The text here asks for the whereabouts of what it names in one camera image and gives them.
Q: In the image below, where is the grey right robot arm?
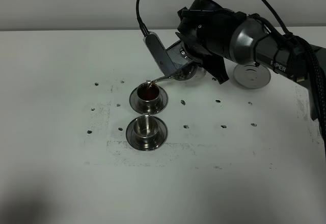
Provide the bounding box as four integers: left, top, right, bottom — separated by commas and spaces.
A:
177, 0, 325, 136

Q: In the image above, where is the steel teapot saucer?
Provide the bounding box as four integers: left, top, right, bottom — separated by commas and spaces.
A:
233, 64, 271, 89

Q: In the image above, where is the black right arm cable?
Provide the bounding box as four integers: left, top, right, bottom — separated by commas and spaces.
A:
136, 0, 326, 133

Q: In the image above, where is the near stainless steel teacup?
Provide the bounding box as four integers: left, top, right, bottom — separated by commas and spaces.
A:
132, 115, 159, 145

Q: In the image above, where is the far stainless steel teacup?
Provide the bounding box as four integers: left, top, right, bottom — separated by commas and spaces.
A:
136, 81, 160, 109

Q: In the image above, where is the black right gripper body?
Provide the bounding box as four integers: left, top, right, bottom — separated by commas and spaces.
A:
176, 0, 247, 64

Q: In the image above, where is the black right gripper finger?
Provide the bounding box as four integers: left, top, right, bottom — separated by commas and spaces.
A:
202, 54, 229, 84

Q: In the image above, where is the steel cup saucer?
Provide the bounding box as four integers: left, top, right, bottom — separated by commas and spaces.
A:
126, 116, 168, 151
129, 86, 168, 115

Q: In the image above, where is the stainless steel teapot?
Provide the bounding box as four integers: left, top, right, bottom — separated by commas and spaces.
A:
149, 64, 207, 84

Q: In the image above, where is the near steel cup saucer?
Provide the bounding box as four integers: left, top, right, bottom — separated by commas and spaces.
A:
126, 116, 168, 151

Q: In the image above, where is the far steel cup saucer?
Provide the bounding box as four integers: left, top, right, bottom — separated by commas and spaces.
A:
129, 86, 168, 115

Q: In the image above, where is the stainless steel teacup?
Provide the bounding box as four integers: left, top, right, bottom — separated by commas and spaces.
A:
136, 81, 160, 109
132, 115, 159, 145

